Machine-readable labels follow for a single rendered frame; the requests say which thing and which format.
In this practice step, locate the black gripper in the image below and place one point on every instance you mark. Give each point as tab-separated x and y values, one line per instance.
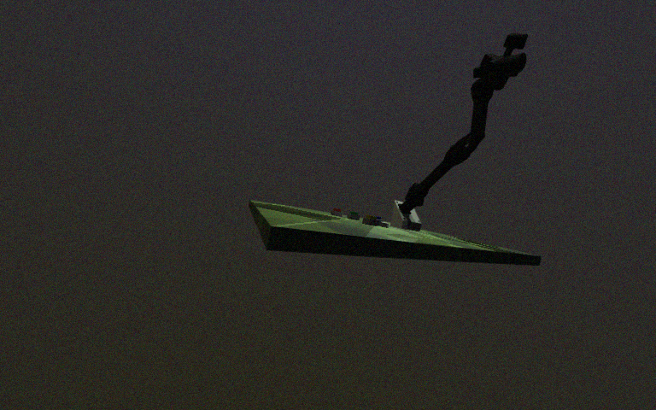
513	41

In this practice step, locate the yellow button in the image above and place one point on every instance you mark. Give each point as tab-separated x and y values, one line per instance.
370	220

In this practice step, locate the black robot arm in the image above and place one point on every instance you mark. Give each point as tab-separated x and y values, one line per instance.
481	93

